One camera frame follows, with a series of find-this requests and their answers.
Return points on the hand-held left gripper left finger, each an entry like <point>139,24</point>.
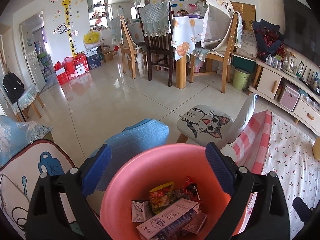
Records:
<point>96,172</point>

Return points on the green label water bottle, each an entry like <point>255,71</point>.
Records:
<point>300,71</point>

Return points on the red gift bag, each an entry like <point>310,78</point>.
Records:
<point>81,63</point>
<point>61,73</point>

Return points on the red snack wrapper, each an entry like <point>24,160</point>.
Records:
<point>190,190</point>

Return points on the orange print dining table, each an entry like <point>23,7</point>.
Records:
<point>185,35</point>

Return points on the cat print stool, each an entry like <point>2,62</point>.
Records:
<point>205,122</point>

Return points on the pink checked cloth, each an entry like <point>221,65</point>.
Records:
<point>252,132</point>

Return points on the cream cabinet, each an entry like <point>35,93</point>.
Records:
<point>268,85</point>

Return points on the cartoon print chair cushion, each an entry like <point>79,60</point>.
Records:
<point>30,160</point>

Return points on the blue lace table cloth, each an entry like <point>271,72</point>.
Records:
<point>27,96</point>

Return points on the white milk carton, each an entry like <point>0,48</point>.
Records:
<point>170,217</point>

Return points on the small white dark-print carton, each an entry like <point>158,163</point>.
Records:
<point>140,211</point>

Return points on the dark blue wrapped bouquet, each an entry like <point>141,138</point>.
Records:
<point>267,36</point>

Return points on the blue gift bag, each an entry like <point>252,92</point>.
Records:
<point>93,62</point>

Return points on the blue lace pillow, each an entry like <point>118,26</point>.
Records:
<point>17,135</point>

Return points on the white sack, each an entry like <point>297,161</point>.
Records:
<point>247,45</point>

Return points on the glass electric kettle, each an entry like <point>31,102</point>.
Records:
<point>290,62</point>

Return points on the dark wooden chair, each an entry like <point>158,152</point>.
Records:
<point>160,50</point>

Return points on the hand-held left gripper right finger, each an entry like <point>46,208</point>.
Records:
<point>221,170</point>

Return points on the pink plastic bin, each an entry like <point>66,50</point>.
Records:
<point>155,165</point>

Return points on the white mesh food cover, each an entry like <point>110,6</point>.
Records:
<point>216,22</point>

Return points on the green waste bin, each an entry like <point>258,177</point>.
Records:
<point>241,80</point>

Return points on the blue cushioned stool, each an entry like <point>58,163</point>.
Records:
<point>140,135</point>

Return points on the black backpack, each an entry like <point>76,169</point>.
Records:
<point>12,85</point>

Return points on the yellow bag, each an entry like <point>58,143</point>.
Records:
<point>92,38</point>

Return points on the giraffe height wall sticker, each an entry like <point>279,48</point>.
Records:
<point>67,17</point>

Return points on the black television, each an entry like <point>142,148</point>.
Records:
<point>300,30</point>

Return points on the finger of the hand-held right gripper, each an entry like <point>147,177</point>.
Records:
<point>301,208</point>

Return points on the yellow pomelo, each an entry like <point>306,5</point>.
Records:
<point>317,148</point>

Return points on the brown pink packet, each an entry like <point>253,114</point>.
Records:
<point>196,222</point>

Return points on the light wooden chair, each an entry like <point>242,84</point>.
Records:
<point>128,47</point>
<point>228,52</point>

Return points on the row of small bottles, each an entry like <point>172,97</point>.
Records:
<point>273,62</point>

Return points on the pink case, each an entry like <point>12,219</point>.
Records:
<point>288,98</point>

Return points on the yellow snack packet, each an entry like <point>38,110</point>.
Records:
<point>160,196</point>

